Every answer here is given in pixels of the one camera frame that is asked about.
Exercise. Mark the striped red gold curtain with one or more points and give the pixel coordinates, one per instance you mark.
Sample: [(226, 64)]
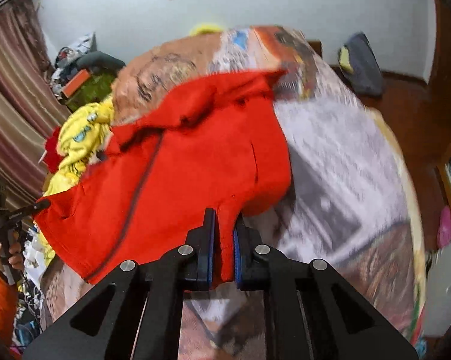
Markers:
[(29, 111)]

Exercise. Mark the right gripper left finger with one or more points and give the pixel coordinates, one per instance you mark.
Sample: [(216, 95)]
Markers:
[(135, 311)]

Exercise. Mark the yellow curved headrest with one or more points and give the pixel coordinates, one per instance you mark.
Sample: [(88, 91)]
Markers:
[(204, 29)]

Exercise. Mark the green patterned storage box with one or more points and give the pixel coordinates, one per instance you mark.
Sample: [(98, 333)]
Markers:
[(95, 89)]

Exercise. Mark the red zip jacket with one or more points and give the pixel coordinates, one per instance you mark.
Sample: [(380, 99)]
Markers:
[(213, 142)]

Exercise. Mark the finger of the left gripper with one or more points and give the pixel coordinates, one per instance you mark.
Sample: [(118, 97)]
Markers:
[(29, 210)]

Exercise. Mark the grey neck pillow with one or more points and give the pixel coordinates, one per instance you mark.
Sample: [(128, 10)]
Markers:
[(100, 60)]

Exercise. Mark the dark blue backpack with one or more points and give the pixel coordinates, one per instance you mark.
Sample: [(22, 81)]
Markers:
[(359, 66)]

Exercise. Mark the orange box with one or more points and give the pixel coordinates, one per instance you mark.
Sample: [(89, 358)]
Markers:
[(75, 83)]

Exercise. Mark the red plush cloth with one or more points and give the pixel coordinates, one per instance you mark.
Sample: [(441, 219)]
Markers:
[(51, 158)]

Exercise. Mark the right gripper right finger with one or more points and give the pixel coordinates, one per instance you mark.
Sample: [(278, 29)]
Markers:
[(310, 310)]

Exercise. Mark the orange sleeve forearm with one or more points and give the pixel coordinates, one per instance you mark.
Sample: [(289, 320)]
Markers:
[(8, 305)]

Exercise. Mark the yellow cartoon blanket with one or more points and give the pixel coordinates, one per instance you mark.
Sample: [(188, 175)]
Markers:
[(81, 137)]

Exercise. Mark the wooden door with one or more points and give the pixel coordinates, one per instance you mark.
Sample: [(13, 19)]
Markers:
[(440, 80)]

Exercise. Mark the printed newspaper bedspread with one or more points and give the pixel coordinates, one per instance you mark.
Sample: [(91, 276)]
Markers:
[(351, 200)]

